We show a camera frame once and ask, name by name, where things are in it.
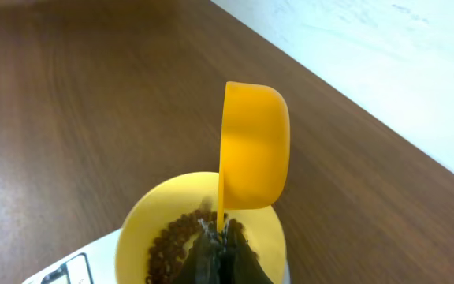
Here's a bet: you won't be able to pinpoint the white digital kitchen scale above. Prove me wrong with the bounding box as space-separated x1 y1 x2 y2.
23 230 121 284

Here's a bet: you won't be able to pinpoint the red beans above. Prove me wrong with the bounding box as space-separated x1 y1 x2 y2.
145 199 244 284

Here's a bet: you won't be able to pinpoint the orange measuring scoop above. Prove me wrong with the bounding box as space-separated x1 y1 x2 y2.
217 81 290 215

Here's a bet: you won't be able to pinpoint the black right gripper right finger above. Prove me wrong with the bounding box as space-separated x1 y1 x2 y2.
221 222 273 284

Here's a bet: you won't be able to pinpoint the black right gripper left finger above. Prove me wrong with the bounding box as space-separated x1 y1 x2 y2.
171 223 221 284

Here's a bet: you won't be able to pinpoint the yellow plastic bowl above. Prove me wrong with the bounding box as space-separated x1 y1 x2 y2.
115 172 290 284

